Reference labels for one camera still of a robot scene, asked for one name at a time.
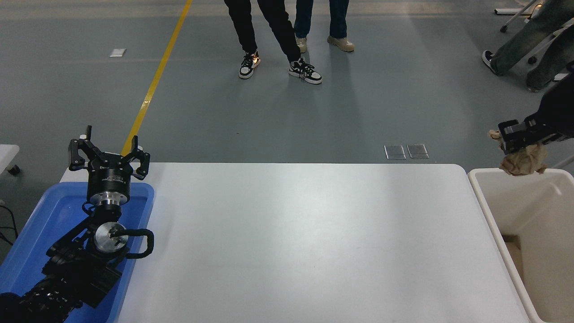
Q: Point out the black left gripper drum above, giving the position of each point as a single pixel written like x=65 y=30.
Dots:
x=109 y=177

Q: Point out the tan paper ball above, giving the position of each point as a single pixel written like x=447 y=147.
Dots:
x=524 y=161

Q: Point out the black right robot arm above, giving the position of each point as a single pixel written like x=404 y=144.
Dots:
x=558 y=110

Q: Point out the large pale bin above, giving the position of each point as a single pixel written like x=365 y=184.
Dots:
x=538 y=211

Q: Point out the blue plastic tray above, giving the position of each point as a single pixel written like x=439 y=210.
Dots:
x=40 y=224

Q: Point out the person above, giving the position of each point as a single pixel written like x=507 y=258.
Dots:
x=244 y=27
x=529 y=36
x=338 y=18

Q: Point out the grey floor hatch plate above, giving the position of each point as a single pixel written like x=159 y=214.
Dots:
x=395 y=151
x=417 y=151

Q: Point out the small white floor plate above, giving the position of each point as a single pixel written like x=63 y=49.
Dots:
x=117 y=52

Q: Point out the white wheeled chair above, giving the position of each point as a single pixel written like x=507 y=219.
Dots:
x=515 y=11

